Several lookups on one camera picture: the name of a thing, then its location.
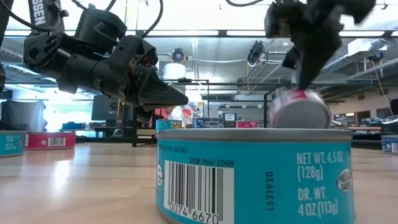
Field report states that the teal seafood can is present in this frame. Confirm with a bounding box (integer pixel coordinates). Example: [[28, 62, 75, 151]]
[[155, 128, 357, 224], [0, 129, 25, 158], [155, 119, 183, 130]]

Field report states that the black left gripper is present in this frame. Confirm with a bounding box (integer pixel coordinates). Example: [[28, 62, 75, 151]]
[[91, 35, 189, 122]]

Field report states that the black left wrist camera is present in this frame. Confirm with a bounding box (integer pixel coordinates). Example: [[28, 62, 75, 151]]
[[74, 7, 128, 54]]

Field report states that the hanging yellow cable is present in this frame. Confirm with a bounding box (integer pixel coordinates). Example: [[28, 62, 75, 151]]
[[370, 58, 396, 116]]

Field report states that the blue seafood can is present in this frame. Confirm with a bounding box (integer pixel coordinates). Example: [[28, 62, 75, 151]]
[[192, 117, 224, 129], [381, 134, 398, 156]]

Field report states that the white cylindrical lamp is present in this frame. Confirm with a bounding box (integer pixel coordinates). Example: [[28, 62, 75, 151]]
[[163, 62, 187, 80]]

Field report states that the red panel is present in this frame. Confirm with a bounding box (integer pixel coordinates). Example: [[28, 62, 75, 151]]
[[154, 107, 169, 121]]

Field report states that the blue box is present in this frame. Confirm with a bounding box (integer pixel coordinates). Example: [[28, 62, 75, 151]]
[[61, 122, 86, 131]]

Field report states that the black monitor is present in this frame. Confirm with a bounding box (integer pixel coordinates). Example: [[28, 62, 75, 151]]
[[91, 95, 125, 121]]

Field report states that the black rounded equipment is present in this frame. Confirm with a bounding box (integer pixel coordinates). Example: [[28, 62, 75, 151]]
[[381, 98, 398, 135]]

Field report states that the black camera cable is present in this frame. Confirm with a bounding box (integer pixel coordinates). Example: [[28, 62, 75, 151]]
[[136, 0, 165, 40]]

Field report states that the person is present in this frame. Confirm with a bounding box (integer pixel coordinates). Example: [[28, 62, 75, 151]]
[[163, 105, 187, 129]]

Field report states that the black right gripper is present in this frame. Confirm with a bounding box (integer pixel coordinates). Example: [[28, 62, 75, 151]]
[[264, 0, 343, 91]]

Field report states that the grey cloth cover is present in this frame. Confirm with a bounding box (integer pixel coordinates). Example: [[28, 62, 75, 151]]
[[0, 99, 47, 133]]

